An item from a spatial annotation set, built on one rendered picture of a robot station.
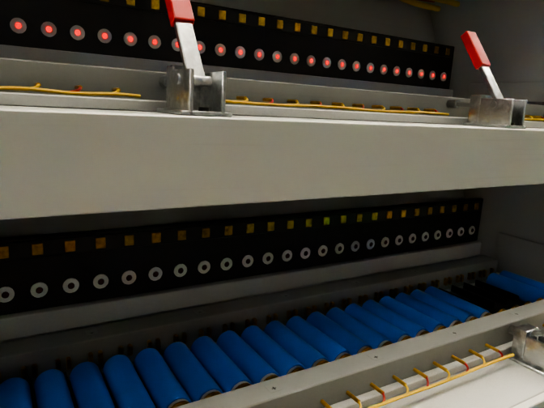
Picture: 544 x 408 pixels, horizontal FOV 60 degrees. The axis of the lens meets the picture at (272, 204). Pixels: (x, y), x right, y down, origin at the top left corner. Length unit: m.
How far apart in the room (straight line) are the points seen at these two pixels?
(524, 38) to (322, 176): 0.42
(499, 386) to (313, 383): 0.15
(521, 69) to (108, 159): 0.52
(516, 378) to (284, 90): 0.27
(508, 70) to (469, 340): 0.36
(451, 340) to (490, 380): 0.04
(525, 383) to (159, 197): 0.30
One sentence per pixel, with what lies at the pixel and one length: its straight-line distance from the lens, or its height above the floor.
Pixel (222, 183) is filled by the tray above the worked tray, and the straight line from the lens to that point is 0.24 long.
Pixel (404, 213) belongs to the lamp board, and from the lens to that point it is 0.52.
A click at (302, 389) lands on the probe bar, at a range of 0.30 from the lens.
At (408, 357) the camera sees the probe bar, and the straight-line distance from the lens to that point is 0.36.
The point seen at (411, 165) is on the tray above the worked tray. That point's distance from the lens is 0.32.
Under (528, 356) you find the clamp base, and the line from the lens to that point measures 0.44.
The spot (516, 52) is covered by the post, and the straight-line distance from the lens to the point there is 0.65.
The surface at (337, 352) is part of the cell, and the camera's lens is 0.35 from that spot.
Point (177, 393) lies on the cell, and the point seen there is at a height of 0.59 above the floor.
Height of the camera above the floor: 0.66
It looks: 6 degrees up
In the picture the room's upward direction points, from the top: 8 degrees counter-clockwise
